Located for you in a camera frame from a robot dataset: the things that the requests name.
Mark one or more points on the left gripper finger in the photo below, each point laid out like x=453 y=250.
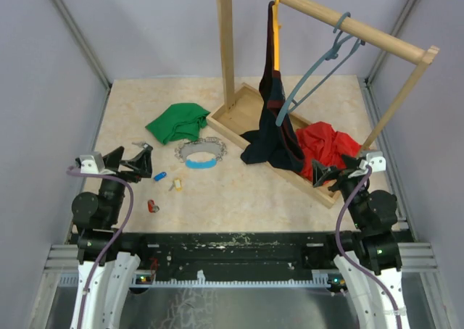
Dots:
x=112 y=159
x=141 y=164

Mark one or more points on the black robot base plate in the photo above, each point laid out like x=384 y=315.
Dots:
x=241 y=240

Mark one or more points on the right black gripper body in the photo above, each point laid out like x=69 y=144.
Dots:
x=344 y=182

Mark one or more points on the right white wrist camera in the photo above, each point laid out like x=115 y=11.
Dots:
x=373 y=159

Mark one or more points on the green cloth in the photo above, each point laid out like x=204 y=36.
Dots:
x=179 y=121

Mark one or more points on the dark navy garment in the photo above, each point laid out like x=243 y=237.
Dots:
x=271 y=143

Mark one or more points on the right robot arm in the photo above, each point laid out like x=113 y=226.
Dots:
x=366 y=251

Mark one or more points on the yellow key tag with key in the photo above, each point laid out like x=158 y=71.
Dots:
x=176 y=185

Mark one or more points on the red key tag with key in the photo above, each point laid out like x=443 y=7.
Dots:
x=152 y=207

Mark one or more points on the yellow hanger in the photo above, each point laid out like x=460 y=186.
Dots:
x=276 y=26

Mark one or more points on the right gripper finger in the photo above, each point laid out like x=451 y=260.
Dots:
x=352 y=163
x=322 y=174

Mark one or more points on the wooden clothes rack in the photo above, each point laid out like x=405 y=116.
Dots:
x=236 y=113

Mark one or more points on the red cloth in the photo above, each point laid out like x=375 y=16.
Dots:
x=320 y=142

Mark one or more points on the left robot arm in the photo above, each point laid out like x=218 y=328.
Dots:
x=100 y=235

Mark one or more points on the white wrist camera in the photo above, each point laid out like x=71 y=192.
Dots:
x=373 y=159
x=93 y=164

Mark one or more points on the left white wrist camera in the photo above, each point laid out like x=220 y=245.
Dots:
x=93 y=164

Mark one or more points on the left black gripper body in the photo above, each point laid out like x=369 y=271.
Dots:
x=127 y=176

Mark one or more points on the blue key tag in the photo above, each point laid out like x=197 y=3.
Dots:
x=160 y=176

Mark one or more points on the aluminium rail frame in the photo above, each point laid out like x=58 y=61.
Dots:
x=231 y=267

